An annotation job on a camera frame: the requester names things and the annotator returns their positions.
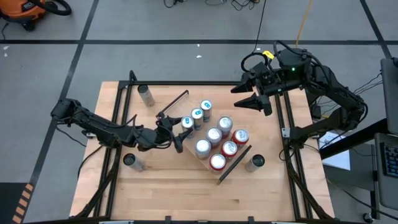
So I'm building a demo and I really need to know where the black perforated control box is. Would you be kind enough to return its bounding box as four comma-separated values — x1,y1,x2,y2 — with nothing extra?
306,65,328,105

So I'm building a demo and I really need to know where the thin black cable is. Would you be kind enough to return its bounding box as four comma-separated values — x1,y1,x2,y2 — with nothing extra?
253,0,267,54

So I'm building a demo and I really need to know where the black mat with orange stripes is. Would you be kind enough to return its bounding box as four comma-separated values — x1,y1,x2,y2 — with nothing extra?
0,182,34,224

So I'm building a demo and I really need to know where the black diagonal beam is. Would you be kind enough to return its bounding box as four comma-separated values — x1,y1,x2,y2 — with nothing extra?
319,118,398,160

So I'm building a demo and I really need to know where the silver blue slim can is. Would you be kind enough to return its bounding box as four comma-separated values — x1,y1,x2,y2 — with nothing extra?
180,116,196,139
200,99,214,123
190,107,205,131

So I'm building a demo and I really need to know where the red Fanta can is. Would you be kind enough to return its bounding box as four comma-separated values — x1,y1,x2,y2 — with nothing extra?
209,152,227,175
220,140,239,160
230,129,250,147

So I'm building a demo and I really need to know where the orange shop vacuum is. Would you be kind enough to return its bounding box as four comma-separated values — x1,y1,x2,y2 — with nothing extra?
0,0,73,32

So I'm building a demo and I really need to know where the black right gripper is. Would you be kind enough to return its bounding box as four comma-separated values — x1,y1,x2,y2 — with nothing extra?
230,62,282,117

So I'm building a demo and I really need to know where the white paper sheet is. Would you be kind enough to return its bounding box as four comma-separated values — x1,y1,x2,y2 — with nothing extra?
320,132,351,171

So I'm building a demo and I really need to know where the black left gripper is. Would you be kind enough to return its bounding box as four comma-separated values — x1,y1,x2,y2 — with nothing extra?
151,111,195,154

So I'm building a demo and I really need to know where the silver red Spindrift can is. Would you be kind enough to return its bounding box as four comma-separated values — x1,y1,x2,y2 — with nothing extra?
216,115,234,139
194,138,212,161
205,126,223,149

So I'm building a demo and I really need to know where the white Celsius slim can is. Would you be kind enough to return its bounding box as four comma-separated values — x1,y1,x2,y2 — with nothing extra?
244,154,266,173
123,152,146,172
137,84,155,108

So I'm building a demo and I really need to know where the yellow cable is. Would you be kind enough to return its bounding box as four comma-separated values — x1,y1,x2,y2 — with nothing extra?
292,0,313,47

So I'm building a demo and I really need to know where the wooden shelf with black legs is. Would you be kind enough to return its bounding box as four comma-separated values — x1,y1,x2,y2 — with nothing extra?
155,89,252,185

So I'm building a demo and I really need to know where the black looped cable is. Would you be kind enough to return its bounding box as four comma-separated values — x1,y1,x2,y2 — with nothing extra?
241,52,269,73

